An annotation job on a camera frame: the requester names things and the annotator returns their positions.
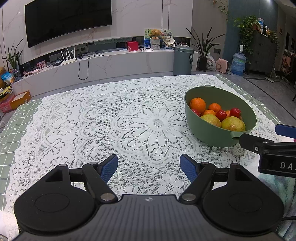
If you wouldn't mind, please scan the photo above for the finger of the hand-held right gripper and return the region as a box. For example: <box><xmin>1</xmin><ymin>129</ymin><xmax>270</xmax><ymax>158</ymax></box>
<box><xmin>276</xmin><ymin>124</ymin><xmax>296</xmax><ymax>139</ymax></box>
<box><xmin>239</xmin><ymin>134</ymin><xmax>296</xmax><ymax>154</ymax></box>

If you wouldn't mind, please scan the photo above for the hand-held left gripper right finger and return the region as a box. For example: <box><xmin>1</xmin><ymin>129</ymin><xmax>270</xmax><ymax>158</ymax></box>
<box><xmin>180</xmin><ymin>154</ymin><xmax>258</xmax><ymax>204</ymax></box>

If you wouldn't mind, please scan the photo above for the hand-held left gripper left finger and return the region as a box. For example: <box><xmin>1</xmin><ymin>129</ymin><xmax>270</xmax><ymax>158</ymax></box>
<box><xmin>44</xmin><ymin>155</ymin><xmax>118</xmax><ymax>204</ymax></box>

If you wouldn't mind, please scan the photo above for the green-red mango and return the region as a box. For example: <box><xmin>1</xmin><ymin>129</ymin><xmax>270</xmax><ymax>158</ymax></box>
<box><xmin>200</xmin><ymin>114</ymin><xmax>222</xmax><ymax>128</ymax></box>
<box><xmin>221</xmin><ymin>116</ymin><xmax>246</xmax><ymax>132</ymax></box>

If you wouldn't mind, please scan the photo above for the green colander bowl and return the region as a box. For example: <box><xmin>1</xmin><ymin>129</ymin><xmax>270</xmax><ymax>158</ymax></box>
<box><xmin>184</xmin><ymin>85</ymin><xmax>257</xmax><ymax>147</ymax></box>

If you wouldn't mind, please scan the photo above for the light teal cloth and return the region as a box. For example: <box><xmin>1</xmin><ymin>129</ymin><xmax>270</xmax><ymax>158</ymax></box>
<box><xmin>257</xmin><ymin>173</ymin><xmax>296</xmax><ymax>239</ymax></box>

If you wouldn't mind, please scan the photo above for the white lace tablecloth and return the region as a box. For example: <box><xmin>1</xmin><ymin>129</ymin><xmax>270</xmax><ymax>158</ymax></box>
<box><xmin>5</xmin><ymin>74</ymin><xmax>287</xmax><ymax>241</ymax></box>

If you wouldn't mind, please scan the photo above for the blue water jug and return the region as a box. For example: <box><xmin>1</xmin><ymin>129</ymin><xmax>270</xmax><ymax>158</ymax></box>
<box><xmin>231</xmin><ymin>51</ymin><xmax>247</xmax><ymax>76</ymax></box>

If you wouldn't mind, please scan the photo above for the pink heater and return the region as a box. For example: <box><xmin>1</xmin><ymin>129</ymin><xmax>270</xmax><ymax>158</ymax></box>
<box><xmin>216</xmin><ymin>58</ymin><xmax>229</xmax><ymax>73</ymax></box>

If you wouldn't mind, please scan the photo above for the grey cabinet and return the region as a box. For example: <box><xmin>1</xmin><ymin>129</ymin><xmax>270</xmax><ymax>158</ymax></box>
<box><xmin>248</xmin><ymin>31</ymin><xmax>278</xmax><ymax>75</ymax></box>

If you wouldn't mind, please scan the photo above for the white plastic bag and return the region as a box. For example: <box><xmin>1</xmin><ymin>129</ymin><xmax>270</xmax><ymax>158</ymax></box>
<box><xmin>206</xmin><ymin>53</ymin><xmax>217</xmax><ymax>71</ymax></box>

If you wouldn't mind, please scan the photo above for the long-leaved potted plant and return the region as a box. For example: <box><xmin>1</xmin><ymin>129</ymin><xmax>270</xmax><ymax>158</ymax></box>
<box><xmin>186</xmin><ymin>27</ymin><xmax>226</xmax><ymax>72</ymax></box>

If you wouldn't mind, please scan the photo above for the grey trash can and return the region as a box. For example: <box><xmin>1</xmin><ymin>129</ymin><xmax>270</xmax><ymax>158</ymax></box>
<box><xmin>173</xmin><ymin>45</ymin><xmax>194</xmax><ymax>76</ymax></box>

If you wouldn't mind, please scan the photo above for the white marble television console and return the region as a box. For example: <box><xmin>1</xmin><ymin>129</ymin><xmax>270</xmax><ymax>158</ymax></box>
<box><xmin>10</xmin><ymin>47</ymin><xmax>199</xmax><ymax>98</ymax></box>

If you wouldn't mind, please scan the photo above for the trailing green plant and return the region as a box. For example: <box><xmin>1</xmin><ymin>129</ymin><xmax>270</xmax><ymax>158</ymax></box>
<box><xmin>233</xmin><ymin>15</ymin><xmax>260</xmax><ymax>55</ymax></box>

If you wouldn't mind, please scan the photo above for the orange cardboard box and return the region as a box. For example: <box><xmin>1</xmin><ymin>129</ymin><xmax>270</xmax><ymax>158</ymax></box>
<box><xmin>10</xmin><ymin>90</ymin><xmax>31</xmax><ymax>109</ymax></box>

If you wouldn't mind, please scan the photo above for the white router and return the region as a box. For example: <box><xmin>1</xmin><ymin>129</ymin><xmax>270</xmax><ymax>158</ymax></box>
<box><xmin>60</xmin><ymin>47</ymin><xmax>76</xmax><ymax>64</ymax></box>

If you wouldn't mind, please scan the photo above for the pink box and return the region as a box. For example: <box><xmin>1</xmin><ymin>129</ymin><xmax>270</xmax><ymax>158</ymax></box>
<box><xmin>0</xmin><ymin>95</ymin><xmax>16</xmax><ymax>113</ymax></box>

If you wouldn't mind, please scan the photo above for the printed paper fan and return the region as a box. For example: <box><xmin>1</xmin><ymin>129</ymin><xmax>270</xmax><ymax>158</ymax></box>
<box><xmin>161</xmin><ymin>31</ymin><xmax>175</xmax><ymax>45</ymax></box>

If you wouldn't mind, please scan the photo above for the hanging vine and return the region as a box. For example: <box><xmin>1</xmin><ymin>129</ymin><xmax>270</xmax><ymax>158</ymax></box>
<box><xmin>211</xmin><ymin>0</ymin><xmax>229</xmax><ymax>21</ymax></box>

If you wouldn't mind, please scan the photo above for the blue snack bag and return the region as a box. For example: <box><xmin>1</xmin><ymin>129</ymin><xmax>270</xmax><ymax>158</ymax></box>
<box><xmin>1</xmin><ymin>72</ymin><xmax>15</xmax><ymax>84</ymax></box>

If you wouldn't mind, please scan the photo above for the illustrated card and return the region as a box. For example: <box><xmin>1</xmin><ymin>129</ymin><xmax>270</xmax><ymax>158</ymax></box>
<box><xmin>144</xmin><ymin>29</ymin><xmax>171</xmax><ymax>40</ymax></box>

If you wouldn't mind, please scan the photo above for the slim-leaved potted plant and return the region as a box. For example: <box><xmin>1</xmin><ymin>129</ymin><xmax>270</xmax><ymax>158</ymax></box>
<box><xmin>1</xmin><ymin>38</ymin><xmax>25</xmax><ymax>81</ymax></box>

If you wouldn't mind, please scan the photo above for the black television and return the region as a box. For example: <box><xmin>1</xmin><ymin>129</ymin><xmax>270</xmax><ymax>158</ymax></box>
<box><xmin>25</xmin><ymin>0</ymin><xmax>112</xmax><ymax>48</ymax></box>

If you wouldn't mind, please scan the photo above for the black power cable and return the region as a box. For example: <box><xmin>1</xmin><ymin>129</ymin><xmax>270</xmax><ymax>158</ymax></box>
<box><xmin>78</xmin><ymin>54</ymin><xmax>104</xmax><ymax>80</ymax></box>

